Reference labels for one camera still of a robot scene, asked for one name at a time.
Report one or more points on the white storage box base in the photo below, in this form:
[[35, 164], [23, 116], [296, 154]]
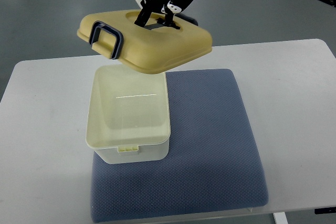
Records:
[[129, 117]]

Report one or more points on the black table bracket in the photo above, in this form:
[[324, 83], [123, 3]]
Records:
[[329, 210]]

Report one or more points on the white table leg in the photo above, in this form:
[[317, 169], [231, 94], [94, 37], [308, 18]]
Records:
[[280, 218]]

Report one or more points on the yellow box lid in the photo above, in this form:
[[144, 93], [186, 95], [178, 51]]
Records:
[[151, 49]]

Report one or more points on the blue grey cushion mat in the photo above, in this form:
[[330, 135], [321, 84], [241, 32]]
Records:
[[212, 165]]

